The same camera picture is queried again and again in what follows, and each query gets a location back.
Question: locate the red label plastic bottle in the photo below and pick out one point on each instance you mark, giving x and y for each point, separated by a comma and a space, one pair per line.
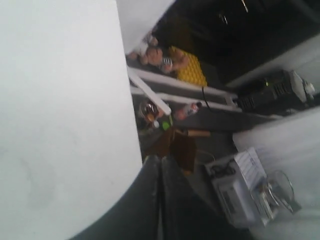
187, 111

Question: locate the black electronic device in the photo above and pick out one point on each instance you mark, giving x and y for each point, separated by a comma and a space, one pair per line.
279, 93

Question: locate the yellow egg crate foam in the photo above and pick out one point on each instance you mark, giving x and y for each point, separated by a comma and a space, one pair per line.
192, 73

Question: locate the white appliance box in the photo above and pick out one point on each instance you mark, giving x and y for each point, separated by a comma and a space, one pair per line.
238, 182

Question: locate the brown teddy bear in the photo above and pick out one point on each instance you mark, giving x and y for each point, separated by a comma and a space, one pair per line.
149, 53

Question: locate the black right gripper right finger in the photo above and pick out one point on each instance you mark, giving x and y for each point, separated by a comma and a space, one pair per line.
185, 215

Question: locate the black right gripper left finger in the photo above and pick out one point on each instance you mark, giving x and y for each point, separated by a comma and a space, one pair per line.
136, 214

